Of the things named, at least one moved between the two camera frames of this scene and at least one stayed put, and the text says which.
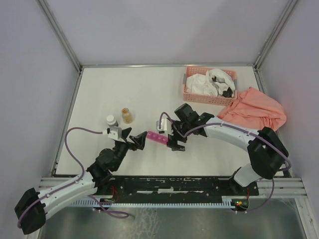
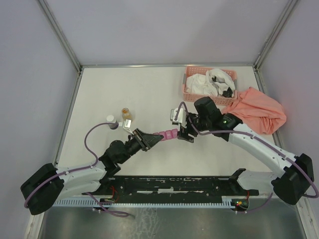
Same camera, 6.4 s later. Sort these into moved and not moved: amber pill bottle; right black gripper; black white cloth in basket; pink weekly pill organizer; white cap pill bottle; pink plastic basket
Moved: pink weekly pill organizer; right black gripper
Not moved: white cap pill bottle; pink plastic basket; black white cloth in basket; amber pill bottle
